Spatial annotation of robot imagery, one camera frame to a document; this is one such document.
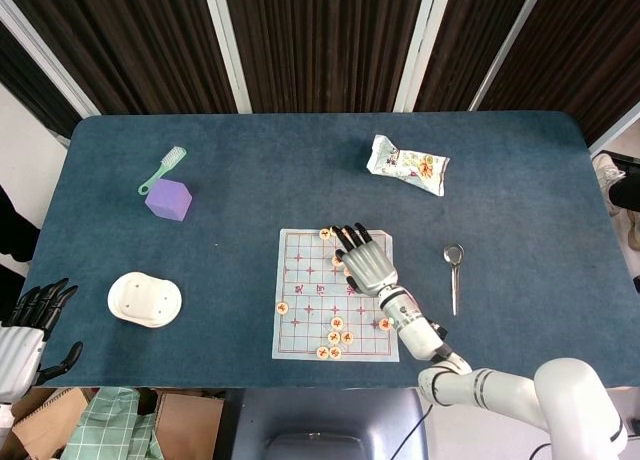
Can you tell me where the black trouser leg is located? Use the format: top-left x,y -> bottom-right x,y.
608,175 -> 640,212

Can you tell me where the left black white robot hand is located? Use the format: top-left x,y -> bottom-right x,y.
0,278 -> 84,404

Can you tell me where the blue felt table cover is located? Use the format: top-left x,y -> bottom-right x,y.
12,110 -> 640,390

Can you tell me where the green checked cloth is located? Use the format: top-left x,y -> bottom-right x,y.
59,385 -> 166,460

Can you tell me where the dark ribbed partition panel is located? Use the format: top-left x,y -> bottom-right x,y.
0,19 -> 84,139
479,0 -> 640,149
222,0 -> 426,115
414,0 -> 549,114
0,0 -> 239,116

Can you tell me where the grey blue robot torso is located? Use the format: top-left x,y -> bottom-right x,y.
214,387 -> 429,460

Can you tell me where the white sneaker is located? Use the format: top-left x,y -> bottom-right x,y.
592,152 -> 627,217

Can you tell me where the white plastic dish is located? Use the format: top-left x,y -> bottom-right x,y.
107,271 -> 183,329

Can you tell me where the green plastic brush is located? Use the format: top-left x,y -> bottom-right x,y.
137,145 -> 188,196

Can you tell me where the paper xiangqi board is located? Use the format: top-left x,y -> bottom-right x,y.
271,228 -> 401,364

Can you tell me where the metal spoon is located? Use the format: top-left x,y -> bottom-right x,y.
442,242 -> 466,317

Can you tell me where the purple foam cube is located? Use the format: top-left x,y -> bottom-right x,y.
144,177 -> 194,224

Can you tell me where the brown cardboard box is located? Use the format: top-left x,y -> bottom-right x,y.
10,387 -> 224,460

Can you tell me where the black garment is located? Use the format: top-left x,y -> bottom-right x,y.
0,183 -> 41,321

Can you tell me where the crumpled snack bag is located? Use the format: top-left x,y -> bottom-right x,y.
365,133 -> 451,197

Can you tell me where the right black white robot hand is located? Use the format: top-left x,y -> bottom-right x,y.
333,222 -> 400,296

